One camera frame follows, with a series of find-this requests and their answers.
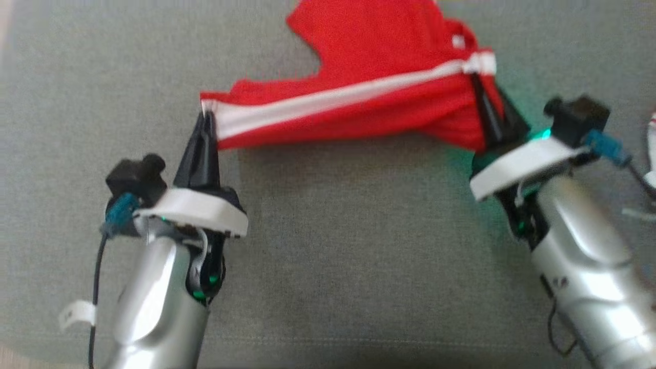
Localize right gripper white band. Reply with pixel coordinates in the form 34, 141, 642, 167
469, 74, 591, 250

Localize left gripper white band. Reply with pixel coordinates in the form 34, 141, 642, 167
134, 111, 250, 307

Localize red mesh shorts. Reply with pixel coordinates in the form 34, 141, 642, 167
200, 0, 505, 153

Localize red white printed jersey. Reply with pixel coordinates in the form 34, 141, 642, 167
643, 112, 656, 190

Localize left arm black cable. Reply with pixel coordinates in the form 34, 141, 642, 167
88, 194, 140, 369

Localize white label left cable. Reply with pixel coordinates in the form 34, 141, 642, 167
58, 300, 97, 332

